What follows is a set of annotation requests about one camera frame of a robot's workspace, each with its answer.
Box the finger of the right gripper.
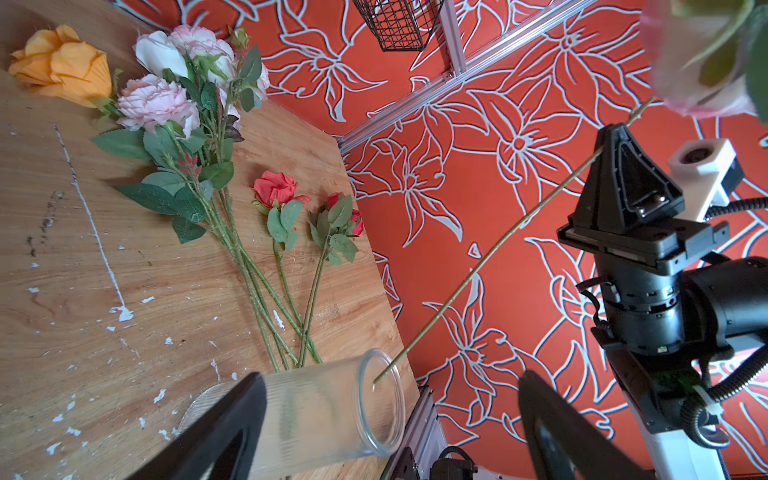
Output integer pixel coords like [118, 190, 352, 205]
[569, 124, 685, 235]

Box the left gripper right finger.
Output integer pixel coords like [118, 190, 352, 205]
[518, 371, 654, 479]

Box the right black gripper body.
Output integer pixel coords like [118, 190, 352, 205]
[557, 218, 732, 360]

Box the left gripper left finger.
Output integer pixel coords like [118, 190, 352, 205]
[130, 373, 267, 479]

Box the clear glass vase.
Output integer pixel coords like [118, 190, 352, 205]
[180, 348, 406, 479]

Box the white pink rose stem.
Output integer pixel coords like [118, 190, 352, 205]
[371, 0, 768, 385]

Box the red rose stem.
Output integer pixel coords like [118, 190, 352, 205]
[252, 171, 322, 363]
[298, 192, 365, 367]

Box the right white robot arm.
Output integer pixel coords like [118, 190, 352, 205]
[557, 124, 767, 479]

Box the small pink flower bunch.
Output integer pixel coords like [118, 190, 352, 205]
[95, 25, 319, 370]

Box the orange flower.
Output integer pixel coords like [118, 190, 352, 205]
[8, 25, 113, 108]

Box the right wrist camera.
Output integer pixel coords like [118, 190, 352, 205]
[668, 139, 745, 222]

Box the black wire wall basket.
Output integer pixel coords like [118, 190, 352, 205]
[353, 0, 444, 52]

